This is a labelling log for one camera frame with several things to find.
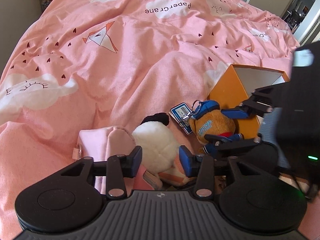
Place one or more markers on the white plush cupcake toy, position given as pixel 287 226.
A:
pixel 160 150

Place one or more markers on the orange cardboard box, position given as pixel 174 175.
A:
pixel 239 81

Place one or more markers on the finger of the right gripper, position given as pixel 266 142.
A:
pixel 222 147
pixel 247 109

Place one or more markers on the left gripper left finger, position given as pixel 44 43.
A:
pixel 115 169

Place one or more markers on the pink paper crane duvet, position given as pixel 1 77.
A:
pixel 90 64

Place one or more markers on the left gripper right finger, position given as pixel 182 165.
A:
pixel 204 168

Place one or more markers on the blue white hang tag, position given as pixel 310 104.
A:
pixel 181 114

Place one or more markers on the brown bear plush keychain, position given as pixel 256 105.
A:
pixel 210 126

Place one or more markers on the pink fabric pouch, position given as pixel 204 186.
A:
pixel 102 143

